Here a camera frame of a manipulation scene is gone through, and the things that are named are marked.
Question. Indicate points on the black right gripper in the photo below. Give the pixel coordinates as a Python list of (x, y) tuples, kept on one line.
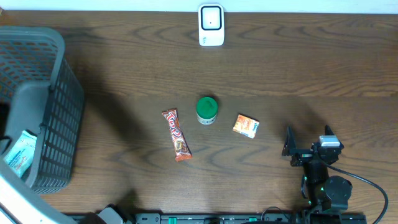
[(303, 155)]

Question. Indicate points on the orange snack packet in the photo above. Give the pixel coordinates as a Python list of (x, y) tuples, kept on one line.
[(246, 126)]

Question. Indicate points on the green lid jar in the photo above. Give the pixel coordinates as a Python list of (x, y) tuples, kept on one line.
[(207, 110)]

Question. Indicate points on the red Top chocolate bar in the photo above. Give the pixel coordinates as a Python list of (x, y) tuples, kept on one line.
[(182, 151)]

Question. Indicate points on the mint green wipes pack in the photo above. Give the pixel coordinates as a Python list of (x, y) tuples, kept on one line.
[(20, 156)]

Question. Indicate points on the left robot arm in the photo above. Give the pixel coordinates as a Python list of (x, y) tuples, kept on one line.
[(19, 205)]

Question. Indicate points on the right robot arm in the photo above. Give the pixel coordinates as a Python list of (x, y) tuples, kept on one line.
[(327, 195)]

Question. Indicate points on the white barcode scanner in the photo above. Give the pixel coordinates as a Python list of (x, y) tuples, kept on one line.
[(211, 28)]

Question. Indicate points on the grey plastic basket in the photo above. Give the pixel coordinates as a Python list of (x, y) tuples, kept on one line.
[(40, 95)]

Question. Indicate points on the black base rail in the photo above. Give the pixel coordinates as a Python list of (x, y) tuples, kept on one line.
[(268, 217)]

